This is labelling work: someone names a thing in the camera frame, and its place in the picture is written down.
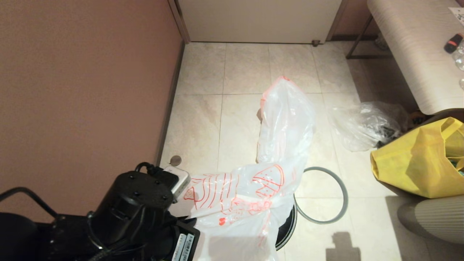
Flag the new red-printed plastic bag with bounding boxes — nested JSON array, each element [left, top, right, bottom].
[[169, 159, 308, 261]]

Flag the black round trash bin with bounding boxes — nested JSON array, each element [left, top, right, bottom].
[[275, 203, 298, 251]]

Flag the white translucent plastic bag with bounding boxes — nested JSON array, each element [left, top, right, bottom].
[[256, 76, 316, 168]]

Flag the grey bin retaining ring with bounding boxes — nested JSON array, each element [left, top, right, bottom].
[[294, 167, 349, 225]]

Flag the crumpled clear plastic bag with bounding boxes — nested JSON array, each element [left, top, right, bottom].
[[328, 101, 408, 152]]

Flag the yellow fabric tote bag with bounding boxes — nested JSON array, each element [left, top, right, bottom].
[[370, 117, 464, 199]]

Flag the white door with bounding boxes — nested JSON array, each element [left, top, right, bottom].
[[178, 0, 342, 44]]

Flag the beige ribbed round stool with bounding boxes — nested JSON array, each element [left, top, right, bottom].
[[397, 196, 464, 244]]

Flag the wood-grain table top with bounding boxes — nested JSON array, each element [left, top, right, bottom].
[[366, 0, 464, 115]]

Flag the white printed paper sheet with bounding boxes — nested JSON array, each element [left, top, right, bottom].
[[448, 7, 464, 26]]

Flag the corrugated black short cable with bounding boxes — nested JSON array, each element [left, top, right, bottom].
[[135, 162, 162, 175]]

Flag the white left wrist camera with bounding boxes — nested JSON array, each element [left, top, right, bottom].
[[162, 166, 191, 203]]

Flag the smooth black left arm cable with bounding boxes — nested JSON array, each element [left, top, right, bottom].
[[0, 187, 58, 218]]

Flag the dark metal table leg frame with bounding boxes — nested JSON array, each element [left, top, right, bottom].
[[345, 16, 394, 60]]

